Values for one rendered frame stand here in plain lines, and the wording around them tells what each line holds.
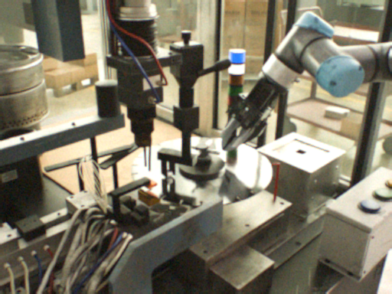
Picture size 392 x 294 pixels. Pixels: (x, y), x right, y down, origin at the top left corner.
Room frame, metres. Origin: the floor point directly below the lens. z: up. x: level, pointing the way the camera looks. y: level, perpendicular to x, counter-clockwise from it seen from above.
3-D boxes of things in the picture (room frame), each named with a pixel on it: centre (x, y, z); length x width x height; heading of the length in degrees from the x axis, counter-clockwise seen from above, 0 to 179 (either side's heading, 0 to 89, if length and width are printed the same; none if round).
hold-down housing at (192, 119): (0.80, 0.02, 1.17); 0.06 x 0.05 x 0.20; 125
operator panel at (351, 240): (0.84, -0.43, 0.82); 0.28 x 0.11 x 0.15; 134
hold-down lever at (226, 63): (0.80, -0.02, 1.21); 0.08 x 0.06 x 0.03; 134
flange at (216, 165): (0.87, -0.01, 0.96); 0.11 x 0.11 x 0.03
